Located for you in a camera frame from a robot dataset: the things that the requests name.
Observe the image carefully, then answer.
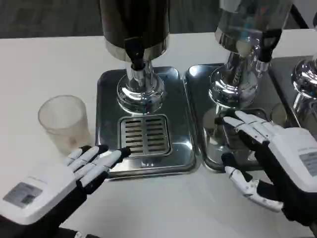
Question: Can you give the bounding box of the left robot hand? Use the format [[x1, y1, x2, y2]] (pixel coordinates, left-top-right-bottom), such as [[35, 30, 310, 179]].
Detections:
[[0, 144, 132, 238]]

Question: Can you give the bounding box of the clear steel drink dispenser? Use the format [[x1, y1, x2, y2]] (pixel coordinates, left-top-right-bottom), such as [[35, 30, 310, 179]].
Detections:
[[209, 0, 294, 111]]

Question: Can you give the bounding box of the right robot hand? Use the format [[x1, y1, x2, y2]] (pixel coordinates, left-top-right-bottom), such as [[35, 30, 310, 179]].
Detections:
[[214, 110, 317, 228]]

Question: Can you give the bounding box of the black tap on clear dispenser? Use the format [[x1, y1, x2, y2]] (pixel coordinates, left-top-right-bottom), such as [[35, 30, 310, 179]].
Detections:
[[255, 29, 283, 78]]

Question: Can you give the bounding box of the steel drip tray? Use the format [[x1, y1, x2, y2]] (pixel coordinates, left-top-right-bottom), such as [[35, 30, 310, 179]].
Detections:
[[268, 56, 317, 139], [185, 63, 295, 172], [95, 66, 198, 179]]

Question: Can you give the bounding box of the chrome drink dispenser base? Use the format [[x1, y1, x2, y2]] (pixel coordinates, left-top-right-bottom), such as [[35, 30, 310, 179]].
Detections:
[[291, 52, 317, 117]]

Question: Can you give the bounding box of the clear ribbed glass cup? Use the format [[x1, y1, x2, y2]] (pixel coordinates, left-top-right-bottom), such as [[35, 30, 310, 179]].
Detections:
[[37, 95, 92, 156]]

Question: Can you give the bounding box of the steel drip grid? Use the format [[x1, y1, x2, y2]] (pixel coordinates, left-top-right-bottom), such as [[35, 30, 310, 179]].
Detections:
[[118, 114, 172, 158]]

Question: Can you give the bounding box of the dark drink dispenser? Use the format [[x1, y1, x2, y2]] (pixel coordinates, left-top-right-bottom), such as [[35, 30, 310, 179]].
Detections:
[[99, 0, 171, 117]]

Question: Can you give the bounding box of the black metal bar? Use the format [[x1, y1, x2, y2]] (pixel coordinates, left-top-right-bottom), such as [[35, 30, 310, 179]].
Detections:
[[292, 0, 313, 29]]

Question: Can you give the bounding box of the black tap on dark dispenser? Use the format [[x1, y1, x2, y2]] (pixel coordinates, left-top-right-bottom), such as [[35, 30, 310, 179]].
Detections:
[[123, 37, 147, 73]]

